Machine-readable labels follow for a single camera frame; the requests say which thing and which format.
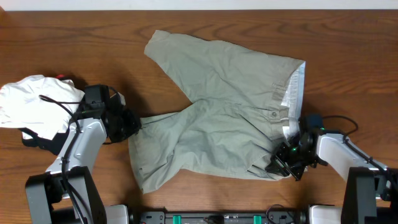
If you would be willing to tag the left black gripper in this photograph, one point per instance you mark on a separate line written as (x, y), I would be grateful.
(130, 125)

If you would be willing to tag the khaki green shorts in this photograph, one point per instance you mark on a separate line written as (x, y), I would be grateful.
(243, 104)

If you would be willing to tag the white folded garment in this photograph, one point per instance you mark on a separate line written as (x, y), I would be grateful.
(13, 108)

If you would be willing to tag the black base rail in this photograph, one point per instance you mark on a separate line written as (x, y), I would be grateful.
(273, 215)

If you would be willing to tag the red item behind pile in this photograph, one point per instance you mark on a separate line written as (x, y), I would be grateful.
(60, 77)

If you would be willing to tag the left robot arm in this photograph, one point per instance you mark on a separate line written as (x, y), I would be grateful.
(66, 192)

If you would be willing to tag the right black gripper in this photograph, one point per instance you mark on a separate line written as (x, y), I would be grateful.
(280, 163)

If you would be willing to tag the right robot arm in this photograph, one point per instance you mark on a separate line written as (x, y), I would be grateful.
(371, 186)

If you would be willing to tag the black folded garment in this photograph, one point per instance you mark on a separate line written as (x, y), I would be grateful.
(43, 143)

